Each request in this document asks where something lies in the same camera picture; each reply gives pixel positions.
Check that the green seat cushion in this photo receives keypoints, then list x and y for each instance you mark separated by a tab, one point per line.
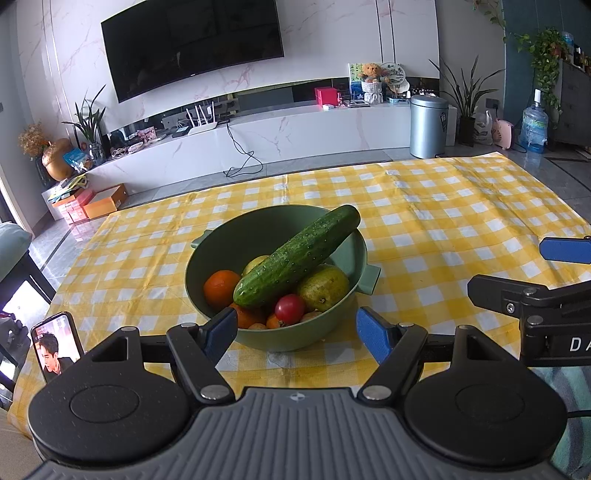
14	249

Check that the red box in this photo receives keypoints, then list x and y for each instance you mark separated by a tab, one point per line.
325	97

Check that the green plant in glass vase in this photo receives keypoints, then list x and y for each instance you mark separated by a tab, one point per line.
87	120

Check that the yellow checkered tablecloth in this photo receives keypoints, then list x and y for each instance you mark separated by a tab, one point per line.
438	221

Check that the small brown kiwi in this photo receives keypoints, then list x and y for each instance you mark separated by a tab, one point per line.
311	316
257	326

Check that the tall leafy potted plant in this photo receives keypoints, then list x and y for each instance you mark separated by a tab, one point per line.
466	92

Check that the stack of pink boxes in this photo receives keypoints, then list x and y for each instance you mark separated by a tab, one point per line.
71	210

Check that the dried flower bunch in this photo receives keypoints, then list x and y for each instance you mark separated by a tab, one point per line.
32	138

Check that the white router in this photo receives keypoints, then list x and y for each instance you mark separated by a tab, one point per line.
203	129

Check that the silver trash can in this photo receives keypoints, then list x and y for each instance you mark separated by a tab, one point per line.
428	129

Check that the white plastic bag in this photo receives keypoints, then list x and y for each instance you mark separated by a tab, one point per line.
482	131

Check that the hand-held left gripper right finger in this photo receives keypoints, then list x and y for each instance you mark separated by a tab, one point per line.
374	334

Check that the hanging green vine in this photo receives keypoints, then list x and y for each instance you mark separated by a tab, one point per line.
491	11

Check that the round paper fan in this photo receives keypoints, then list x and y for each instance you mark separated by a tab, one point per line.
396	76

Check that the blue water jug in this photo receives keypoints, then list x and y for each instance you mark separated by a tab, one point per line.
534	129

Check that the white marble media console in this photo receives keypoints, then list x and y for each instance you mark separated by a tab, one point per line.
300	129

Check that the dark grey cabinet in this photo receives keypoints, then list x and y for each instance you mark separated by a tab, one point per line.
575	106

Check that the orange cardboard box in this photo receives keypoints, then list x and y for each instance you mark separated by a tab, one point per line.
104	203

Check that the green colander bowl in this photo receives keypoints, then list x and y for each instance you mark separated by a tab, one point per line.
295	339

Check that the yellow pear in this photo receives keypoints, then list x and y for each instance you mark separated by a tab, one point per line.
253	265

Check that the teal striped blanket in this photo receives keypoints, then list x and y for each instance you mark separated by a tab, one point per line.
577	392

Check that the green cucumber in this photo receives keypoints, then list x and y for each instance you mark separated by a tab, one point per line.
295	256

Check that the black television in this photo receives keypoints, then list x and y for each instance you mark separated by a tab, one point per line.
194	41

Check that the pink pig-shaped appliance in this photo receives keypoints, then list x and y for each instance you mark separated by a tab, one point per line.
502	131

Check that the brownish pear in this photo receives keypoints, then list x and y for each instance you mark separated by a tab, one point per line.
323	286

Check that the blue picture card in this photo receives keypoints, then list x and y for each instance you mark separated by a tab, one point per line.
353	76

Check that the smartphone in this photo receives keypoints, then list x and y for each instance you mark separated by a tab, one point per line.
55	346

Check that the golden vase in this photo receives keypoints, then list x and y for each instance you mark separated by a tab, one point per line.
55	159

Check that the dark wooden chair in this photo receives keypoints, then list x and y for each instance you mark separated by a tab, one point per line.
37	281

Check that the small orange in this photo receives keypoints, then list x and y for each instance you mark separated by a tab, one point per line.
247	318
273	321
220	288

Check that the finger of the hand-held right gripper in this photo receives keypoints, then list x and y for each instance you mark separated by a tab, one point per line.
494	290
563	250

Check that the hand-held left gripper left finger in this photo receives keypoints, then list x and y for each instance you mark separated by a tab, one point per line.
222	330

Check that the blue snack packet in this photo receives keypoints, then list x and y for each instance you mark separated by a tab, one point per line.
76	159

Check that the small red tomato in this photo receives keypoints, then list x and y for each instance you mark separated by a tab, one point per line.
290	308

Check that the green pothos plant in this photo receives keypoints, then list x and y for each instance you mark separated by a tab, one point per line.
547	50

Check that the white knitted basket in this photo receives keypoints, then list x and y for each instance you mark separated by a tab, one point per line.
371	92

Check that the brown teddy bear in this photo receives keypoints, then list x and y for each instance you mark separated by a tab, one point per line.
371	71

